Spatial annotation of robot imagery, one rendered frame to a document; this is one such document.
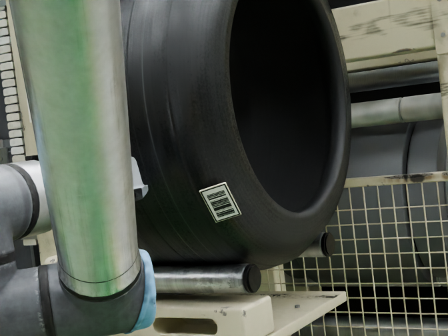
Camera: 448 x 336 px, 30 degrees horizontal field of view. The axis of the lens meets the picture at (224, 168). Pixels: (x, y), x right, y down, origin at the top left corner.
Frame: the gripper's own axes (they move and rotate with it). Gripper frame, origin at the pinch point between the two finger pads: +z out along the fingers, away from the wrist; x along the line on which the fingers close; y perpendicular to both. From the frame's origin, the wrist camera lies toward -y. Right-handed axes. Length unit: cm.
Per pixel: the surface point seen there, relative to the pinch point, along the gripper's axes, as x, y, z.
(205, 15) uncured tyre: -11.4, 23.6, 4.8
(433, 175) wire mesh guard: -23, -6, 60
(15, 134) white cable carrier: 43.1, 11.7, 20.0
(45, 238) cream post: 38.2, -8.2, 19.2
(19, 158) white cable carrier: 43.1, 7.1, 20.0
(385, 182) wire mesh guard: -13, -6, 60
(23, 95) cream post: 38.8, 18.7, 18.9
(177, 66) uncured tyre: -8.7, 16.8, 0.3
